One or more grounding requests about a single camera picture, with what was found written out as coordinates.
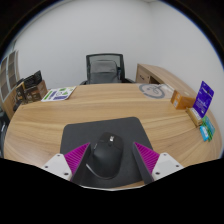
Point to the orange cardboard box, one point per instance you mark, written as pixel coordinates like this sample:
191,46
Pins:
182,99

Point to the wooden side cabinet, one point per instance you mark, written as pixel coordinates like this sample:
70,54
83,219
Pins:
156,75

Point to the purple upright card box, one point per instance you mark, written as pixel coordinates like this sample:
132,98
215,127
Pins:
203,99

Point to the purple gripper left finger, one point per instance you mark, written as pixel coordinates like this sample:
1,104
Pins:
69,166

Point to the small tan flat box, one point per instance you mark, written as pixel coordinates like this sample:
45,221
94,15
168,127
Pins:
193,114

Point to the grey mesh office chair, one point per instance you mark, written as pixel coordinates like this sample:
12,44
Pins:
105,68

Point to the round grey coaster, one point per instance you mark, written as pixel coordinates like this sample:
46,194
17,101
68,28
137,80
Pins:
152,91

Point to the small blue package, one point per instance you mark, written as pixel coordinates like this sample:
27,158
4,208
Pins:
204,133

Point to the black brown cardboard box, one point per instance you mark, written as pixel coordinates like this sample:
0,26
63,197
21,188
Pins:
31,89

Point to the dark grey mouse pad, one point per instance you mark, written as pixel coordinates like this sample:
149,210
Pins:
129,129

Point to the wooden bookshelf cabinet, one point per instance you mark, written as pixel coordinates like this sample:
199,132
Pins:
9,76

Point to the green flat package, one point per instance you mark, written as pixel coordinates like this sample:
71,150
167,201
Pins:
209,127

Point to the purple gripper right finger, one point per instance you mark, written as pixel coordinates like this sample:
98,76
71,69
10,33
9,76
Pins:
152,165

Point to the black computer mouse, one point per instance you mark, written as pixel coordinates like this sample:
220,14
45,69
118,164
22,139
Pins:
105,158

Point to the green white leaflet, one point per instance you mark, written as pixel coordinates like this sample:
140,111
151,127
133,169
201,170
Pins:
58,94

